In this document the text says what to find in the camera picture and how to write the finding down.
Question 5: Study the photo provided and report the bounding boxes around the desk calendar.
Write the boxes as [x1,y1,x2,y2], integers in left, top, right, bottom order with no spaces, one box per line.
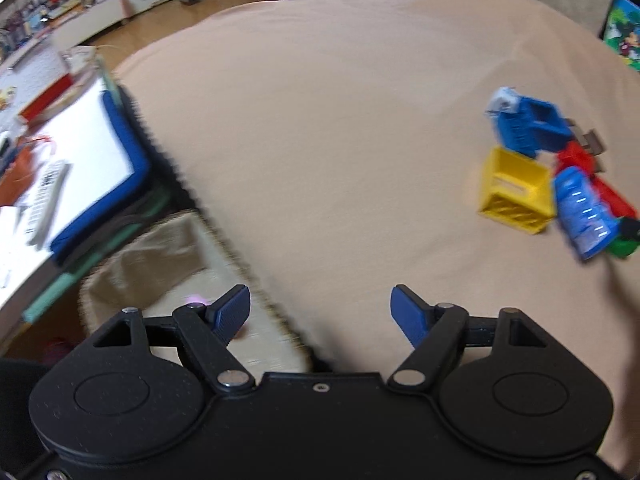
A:
[1,40,74,125]

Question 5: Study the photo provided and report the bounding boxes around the white remote control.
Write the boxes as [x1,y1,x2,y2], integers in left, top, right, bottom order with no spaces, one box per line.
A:
[25,159,70,247]

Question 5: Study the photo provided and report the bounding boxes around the long red block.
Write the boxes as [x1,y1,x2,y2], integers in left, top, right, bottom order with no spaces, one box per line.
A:
[591,176,638,219]

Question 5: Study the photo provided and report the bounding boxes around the red cube block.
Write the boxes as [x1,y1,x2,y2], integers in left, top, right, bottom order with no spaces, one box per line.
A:
[554,141,596,178]

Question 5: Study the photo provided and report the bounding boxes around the green plastic wheel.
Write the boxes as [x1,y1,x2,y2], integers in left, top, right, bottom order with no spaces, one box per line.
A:
[608,217,640,259]

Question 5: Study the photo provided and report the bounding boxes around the blue mentos gum bottle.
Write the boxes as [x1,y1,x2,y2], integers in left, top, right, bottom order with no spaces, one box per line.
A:
[553,166,618,261]

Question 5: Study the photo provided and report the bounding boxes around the orange container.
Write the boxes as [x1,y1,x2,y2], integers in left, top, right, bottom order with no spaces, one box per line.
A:
[0,144,37,207]

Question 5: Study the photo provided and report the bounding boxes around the blue hollow brick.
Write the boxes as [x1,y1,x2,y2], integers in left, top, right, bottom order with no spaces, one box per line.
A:
[495,96,573,159]

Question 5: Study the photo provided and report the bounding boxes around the white tv console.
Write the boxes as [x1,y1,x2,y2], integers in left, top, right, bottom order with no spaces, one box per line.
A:
[25,0,128,51]

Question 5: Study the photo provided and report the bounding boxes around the mickey mouse picture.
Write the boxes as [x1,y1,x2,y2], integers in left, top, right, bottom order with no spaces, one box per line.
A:
[603,0,640,72]

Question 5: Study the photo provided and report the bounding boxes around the fabric lined wicker basket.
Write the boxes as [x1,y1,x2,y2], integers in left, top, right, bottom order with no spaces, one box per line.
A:
[79,210,311,378]

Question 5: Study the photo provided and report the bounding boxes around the beige blanket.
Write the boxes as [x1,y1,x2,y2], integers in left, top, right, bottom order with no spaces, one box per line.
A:
[116,0,639,476]

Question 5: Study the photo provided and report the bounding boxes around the yellow hollow brick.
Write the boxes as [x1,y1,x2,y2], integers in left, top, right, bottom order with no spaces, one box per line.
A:
[478,146,556,234]

